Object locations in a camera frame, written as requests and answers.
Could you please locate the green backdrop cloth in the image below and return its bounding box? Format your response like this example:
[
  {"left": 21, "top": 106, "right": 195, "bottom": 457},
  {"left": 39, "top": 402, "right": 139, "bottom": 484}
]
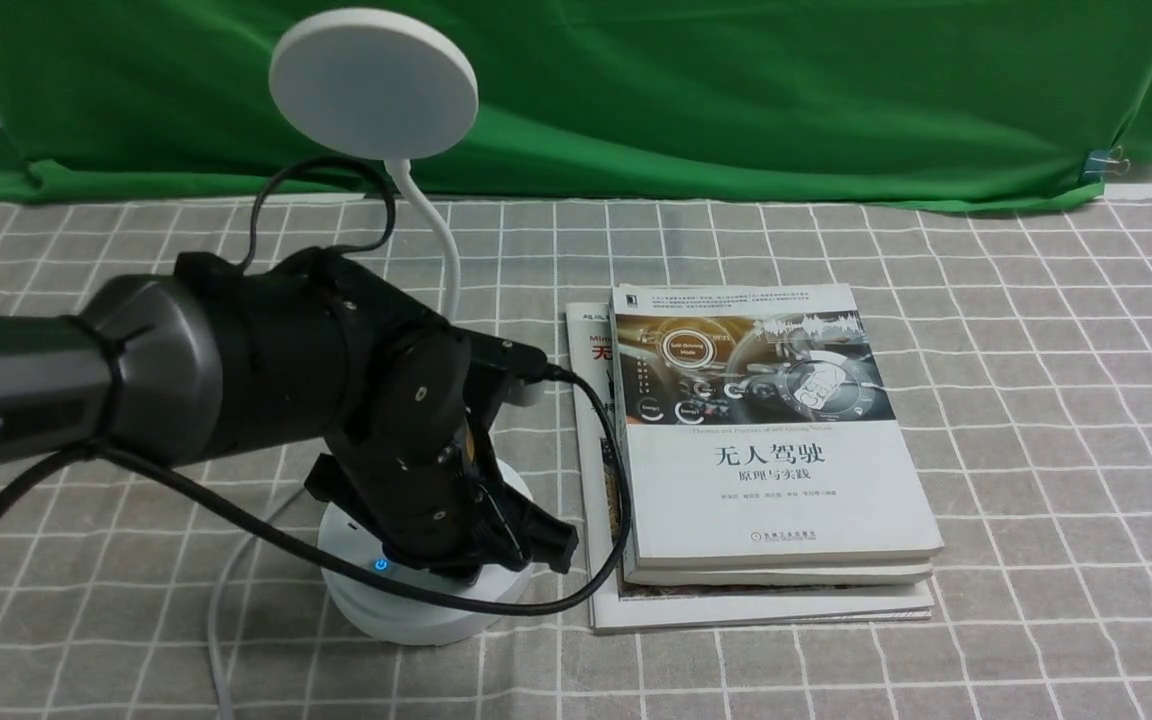
[{"left": 0, "top": 1, "right": 1152, "bottom": 211}]

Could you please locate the bottom magazine with red title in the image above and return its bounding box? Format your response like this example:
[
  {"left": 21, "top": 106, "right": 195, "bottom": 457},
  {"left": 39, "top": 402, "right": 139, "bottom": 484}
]
[{"left": 564, "top": 302, "right": 934, "bottom": 634}]

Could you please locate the grey checkered tablecloth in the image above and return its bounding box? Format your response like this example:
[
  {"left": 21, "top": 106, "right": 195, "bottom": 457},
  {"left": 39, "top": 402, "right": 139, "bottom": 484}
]
[{"left": 0, "top": 200, "right": 1152, "bottom": 719}]

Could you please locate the blue binder clip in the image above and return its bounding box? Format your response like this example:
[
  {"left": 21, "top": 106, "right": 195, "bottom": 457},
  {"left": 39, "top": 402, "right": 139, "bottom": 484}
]
[{"left": 1079, "top": 145, "right": 1132, "bottom": 184}]

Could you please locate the white lamp power cord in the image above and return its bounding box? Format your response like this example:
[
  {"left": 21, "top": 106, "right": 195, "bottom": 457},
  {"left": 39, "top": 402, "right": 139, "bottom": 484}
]
[{"left": 207, "top": 488, "right": 302, "bottom": 720}]

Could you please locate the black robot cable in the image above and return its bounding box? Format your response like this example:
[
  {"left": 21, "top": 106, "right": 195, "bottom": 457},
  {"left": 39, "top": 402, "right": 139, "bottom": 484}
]
[{"left": 0, "top": 156, "right": 632, "bottom": 691}]

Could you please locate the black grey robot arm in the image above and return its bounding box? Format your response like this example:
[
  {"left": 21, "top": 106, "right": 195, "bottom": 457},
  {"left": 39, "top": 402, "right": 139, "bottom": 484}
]
[{"left": 0, "top": 249, "right": 579, "bottom": 583}]

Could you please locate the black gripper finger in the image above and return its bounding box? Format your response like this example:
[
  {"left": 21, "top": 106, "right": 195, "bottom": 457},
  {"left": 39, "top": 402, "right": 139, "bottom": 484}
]
[{"left": 482, "top": 488, "right": 579, "bottom": 574}]

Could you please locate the middle book under textbook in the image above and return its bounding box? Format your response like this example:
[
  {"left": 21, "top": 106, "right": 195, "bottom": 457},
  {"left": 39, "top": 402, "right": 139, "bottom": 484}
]
[{"left": 623, "top": 559, "right": 933, "bottom": 588}]

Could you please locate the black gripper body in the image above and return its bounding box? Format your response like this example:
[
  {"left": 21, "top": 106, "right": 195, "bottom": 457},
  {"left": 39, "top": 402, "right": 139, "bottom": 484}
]
[{"left": 305, "top": 328, "right": 550, "bottom": 583}]

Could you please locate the white desk lamp with base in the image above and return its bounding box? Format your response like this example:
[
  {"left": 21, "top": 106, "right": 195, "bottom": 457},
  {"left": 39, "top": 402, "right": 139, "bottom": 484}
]
[{"left": 270, "top": 8, "right": 532, "bottom": 647}]

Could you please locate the white self-driving textbook top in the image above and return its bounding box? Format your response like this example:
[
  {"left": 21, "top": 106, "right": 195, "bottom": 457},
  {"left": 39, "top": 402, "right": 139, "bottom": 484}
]
[{"left": 609, "top": 285, "right": 945, "bottom": 570}]

